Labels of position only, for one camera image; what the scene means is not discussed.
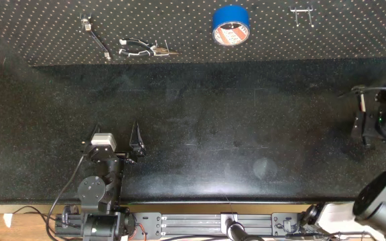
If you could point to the black pegboard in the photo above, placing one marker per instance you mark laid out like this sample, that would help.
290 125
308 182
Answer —
186 20

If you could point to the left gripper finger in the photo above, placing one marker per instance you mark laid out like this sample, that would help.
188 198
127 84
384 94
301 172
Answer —
96 130
136 140

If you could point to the mounting rail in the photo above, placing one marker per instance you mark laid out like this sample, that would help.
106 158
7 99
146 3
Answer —
193 225

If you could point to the wrench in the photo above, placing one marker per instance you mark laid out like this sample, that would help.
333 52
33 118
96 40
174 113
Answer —
96 37

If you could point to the hammer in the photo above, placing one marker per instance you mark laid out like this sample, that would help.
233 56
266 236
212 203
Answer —
362 102

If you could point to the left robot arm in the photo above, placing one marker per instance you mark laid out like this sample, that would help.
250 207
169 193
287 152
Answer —
100 194

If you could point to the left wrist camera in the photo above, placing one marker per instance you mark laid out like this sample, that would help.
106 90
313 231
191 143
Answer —
104 140

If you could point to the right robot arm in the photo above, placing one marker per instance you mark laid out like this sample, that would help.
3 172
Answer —
385 187

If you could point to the roll of blue tape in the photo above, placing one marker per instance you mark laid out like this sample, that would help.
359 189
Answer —
230 16

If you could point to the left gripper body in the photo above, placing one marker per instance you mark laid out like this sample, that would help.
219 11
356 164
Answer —
102 154

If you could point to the metal hook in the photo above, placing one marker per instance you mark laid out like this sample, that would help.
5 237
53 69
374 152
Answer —
166 45
301 10

